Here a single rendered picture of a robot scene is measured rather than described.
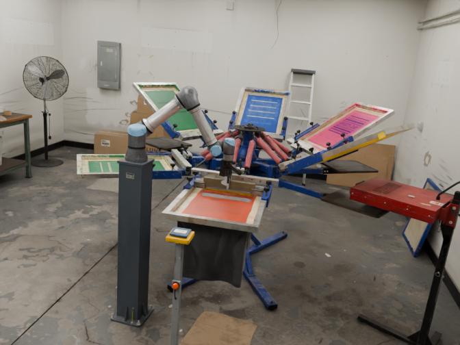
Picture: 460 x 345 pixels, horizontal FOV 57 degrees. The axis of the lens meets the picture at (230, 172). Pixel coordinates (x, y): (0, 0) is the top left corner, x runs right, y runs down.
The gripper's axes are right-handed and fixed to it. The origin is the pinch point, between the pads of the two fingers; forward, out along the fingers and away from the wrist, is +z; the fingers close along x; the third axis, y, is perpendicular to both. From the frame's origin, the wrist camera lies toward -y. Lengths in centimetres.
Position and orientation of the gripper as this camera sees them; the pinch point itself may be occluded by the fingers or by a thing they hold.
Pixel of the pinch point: (228, 187)
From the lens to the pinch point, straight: 307.4
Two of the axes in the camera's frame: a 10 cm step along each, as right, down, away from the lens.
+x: -1.8, 2.6, -9.5
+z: -0.8, 9.6, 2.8
